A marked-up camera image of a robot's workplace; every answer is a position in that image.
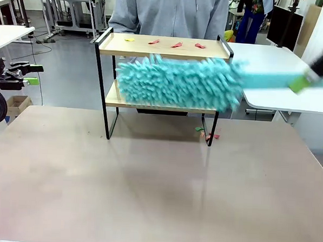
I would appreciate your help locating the teal microfiber duster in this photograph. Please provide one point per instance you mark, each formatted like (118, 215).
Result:
(179, 84)

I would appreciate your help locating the cardboard box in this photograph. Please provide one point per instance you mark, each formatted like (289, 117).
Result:
(17, 104)

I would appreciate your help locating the white side table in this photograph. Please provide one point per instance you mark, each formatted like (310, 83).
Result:
(270, 59)

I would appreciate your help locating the black monitor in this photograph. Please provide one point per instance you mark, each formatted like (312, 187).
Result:
(284, 27)

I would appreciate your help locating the brown board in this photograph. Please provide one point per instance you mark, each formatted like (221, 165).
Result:
(311, 26)

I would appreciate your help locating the person in blue trousers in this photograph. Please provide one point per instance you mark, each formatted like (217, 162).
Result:
(250, 20)

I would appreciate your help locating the red paper scrap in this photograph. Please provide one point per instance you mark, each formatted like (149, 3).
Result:
(216, 136)
(154, 41)
(200, 45)
(177, 45)

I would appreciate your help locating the yellow paper scrap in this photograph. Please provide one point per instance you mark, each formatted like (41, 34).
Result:
(129, 39)

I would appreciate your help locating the person in grey hoodie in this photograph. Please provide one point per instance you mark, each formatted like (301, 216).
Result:
(170, 13)

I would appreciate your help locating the two-tier wooden shelf black frame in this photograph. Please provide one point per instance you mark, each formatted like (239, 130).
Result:
(165, 45)

